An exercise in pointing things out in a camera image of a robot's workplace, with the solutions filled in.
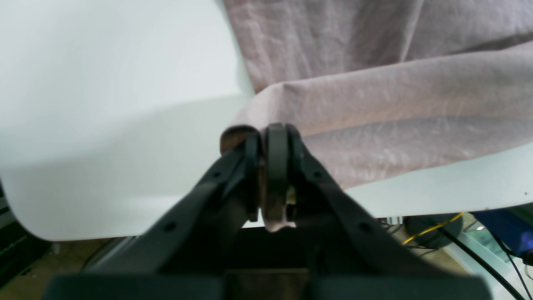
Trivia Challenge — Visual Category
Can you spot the mauve t-shirt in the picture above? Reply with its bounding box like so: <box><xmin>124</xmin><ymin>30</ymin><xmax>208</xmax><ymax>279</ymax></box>
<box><xmin>220</xmin><ymin>0</ymin><xmax>533</xmax><ymax>233</ymax></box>

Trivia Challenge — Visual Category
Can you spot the black cable under table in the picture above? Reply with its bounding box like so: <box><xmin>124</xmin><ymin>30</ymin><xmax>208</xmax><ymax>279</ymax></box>
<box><xmin>437</xmin><ymin>227</ymin><xmax>527</xmax><ymax>300</ymax></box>

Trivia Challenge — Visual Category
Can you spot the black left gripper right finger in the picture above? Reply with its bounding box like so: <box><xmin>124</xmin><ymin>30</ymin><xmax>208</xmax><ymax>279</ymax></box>
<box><xmin>264</xmin><ymin>123</ymin><xmax>491</xmax><ymax>300</ymax></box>

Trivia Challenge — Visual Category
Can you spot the blue object under table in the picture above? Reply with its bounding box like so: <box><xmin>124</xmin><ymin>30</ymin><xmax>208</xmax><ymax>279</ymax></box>
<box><xmin>473</xmin><ymin>203</ymin><xmax>533</xmax><ymax>265</ymax></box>

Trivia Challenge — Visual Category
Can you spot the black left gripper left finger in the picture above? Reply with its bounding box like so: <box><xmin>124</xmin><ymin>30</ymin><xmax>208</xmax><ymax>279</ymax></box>
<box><xmin>44</xmin><ymin>132</ymin><xmax>261</xmax><ymax>300</ymax></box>

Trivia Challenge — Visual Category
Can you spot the yellow cable on floor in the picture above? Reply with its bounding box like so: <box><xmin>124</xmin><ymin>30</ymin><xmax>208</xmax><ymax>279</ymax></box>
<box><xmin>402</xmin><ymin>212</ymin><xmax>465</xmax><ymax>245</ymax></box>

